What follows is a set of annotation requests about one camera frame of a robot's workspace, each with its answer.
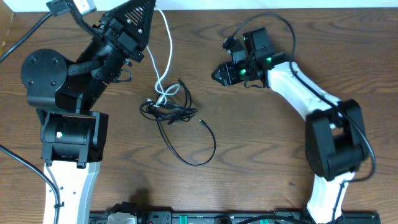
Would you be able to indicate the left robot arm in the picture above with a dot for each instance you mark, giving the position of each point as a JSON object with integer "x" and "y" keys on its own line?
{"x": 64, "y": 91}

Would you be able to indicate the cardboard box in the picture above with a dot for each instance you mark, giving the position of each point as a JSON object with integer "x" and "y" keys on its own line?
{"x": 6, "y": 18}

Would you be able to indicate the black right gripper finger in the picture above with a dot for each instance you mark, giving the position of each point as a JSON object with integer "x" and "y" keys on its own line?
{"x": 220, "y": 79}
{"x": 221, "y": 70}

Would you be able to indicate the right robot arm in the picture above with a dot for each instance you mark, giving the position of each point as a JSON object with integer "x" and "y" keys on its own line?
{"x": 335, "y": 142}

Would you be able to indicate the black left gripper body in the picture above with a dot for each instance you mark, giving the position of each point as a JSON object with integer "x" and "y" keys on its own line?
{"x": 121, "y": 38}

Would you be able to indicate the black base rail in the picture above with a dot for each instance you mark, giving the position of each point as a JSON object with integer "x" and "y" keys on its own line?
{"x": 127, "y": 212}

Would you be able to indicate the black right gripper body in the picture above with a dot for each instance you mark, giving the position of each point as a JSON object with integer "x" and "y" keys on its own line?
{"x": 244, "y": 68}

